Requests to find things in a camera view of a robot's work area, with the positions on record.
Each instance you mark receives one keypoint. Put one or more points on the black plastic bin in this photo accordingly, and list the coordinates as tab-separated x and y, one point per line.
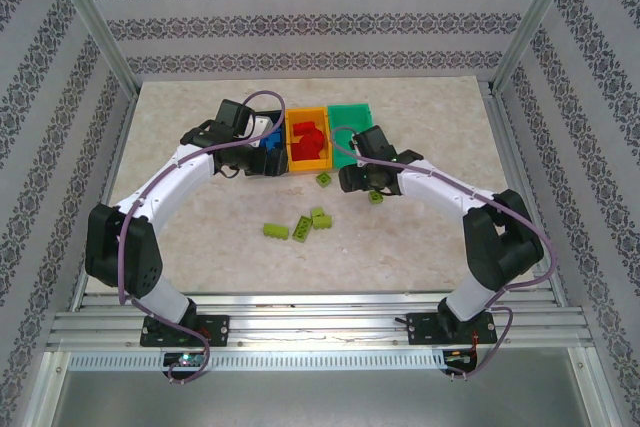
279	123

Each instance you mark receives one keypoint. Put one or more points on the long green lego brick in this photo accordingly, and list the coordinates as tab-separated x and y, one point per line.
323	222
276	231

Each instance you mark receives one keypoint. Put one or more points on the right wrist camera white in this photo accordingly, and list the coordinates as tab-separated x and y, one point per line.
354	146

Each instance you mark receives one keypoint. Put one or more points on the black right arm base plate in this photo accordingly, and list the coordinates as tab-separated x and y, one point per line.
420	329

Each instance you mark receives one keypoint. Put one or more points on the wide green lego brick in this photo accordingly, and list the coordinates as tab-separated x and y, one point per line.
302	229

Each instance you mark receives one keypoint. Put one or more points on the orange plastic bin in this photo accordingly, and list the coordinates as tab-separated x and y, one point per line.
310	165

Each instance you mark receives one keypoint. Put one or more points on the aluminum rail frame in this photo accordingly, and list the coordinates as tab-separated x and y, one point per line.
320	327

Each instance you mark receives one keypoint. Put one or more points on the green plastic bin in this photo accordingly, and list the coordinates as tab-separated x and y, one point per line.
350	117

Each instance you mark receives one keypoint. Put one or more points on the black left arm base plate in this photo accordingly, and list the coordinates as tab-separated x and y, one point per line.
220	329

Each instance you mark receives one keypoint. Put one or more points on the aluminum frame post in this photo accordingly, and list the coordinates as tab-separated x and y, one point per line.
537	17
85	17

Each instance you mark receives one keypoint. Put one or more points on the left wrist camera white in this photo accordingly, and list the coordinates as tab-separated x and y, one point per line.
260	129

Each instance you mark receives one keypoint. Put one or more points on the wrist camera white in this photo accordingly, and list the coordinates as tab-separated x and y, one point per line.
354	146
260	129

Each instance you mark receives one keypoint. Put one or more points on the aluminum side rail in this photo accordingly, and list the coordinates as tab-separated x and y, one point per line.
129	119
510	147

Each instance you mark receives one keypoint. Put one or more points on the small green lego brick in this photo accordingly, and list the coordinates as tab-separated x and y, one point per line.
324	179
376	197
318	212

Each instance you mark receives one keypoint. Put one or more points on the gray metal panel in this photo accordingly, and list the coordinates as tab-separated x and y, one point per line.
320	402

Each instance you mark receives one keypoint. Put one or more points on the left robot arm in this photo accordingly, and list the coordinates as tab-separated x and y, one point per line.
140	267

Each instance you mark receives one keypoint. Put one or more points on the blue lego brick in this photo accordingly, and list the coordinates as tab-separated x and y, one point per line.
269	146
275	138

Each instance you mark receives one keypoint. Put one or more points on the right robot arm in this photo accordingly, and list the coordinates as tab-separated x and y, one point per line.
500	252

